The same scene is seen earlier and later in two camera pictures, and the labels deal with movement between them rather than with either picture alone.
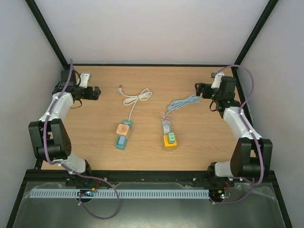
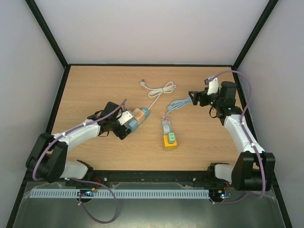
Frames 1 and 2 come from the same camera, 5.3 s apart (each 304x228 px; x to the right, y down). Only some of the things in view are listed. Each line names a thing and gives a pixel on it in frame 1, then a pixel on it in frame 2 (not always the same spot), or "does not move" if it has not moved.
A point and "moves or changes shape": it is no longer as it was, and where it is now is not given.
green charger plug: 171,137 does not move
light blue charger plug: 121,142 -> 132,124
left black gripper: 96,94 -> 119,133
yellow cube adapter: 167,146 does not move
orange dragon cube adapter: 122,128 moves or changes shape
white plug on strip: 166,128 does not move
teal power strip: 122,132 -> 147,111
